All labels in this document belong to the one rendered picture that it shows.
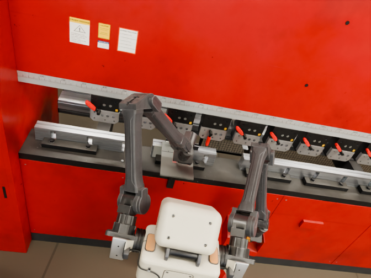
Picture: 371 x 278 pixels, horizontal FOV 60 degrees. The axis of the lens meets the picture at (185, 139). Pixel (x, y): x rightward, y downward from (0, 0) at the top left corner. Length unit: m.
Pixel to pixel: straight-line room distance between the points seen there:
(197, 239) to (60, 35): 1.05
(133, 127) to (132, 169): 0.16
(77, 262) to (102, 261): 0.17
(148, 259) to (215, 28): 0.99
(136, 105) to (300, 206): 1.44
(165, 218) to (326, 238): 1.75
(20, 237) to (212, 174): 1.31
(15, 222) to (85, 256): 0.56
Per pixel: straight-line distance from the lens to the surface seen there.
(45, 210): 2.30
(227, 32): 1.51
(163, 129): 1.35
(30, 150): 1.96
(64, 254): 2.55
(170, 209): 1.07
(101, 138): 1.89
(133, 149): 1.16
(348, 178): 2.36
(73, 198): 2.14
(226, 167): 2.03
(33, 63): 1.70
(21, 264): 2.55
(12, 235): 2.43
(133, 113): 1.14
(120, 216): 1.21
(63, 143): 1.94
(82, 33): 1.56
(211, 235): 1.10
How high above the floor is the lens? 2.23
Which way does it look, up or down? 39 degrees down
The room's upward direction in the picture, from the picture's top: 17 degrees clockwise
